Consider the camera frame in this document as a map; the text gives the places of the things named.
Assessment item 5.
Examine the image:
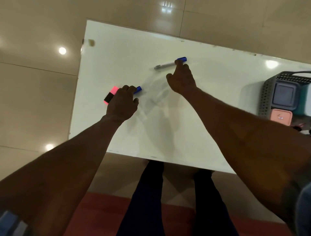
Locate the person's left hand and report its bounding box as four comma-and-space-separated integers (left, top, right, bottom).
105, 85, 139, 123

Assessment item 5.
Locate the person's right hand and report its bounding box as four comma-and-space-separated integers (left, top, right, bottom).
166, 59, 198, 96

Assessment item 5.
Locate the pink highlighter black cap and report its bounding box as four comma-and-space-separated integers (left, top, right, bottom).
104, 85, 120, 105

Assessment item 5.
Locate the grey perforated plastic basket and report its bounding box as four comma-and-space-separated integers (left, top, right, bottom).
258, 71, 311, 136

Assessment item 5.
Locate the grey lid square container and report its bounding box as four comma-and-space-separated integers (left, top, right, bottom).
271, 81, 301, 111

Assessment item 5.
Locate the small salmon pink container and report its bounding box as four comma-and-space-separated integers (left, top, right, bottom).
270, 109, 293, 126

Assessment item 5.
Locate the white lid teal container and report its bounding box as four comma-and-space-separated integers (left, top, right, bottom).
295, 84, 311, 117

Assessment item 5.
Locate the person's right forearm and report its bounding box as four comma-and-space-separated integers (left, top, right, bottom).
182, 87, 311, 229

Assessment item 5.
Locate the person's left forearm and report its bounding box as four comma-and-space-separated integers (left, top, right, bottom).
0, 115, 122, 236

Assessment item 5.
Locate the person's left leg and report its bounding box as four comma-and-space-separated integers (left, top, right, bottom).
116, 160, 166, 236

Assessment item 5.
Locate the person's leg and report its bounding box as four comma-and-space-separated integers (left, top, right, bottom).
116, 160, 166, 236
193, 170, 240, 236

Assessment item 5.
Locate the person's right leg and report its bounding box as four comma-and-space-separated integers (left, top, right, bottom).
193, 170, 240, 236

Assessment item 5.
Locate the white table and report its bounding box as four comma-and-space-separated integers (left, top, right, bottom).
69, 20, 311, 174

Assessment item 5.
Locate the red fabric sofa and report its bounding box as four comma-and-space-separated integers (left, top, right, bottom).
63, 192, 294, 236

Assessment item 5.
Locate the blue plaid shirt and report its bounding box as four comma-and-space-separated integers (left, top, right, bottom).
0, 182, 311, 236

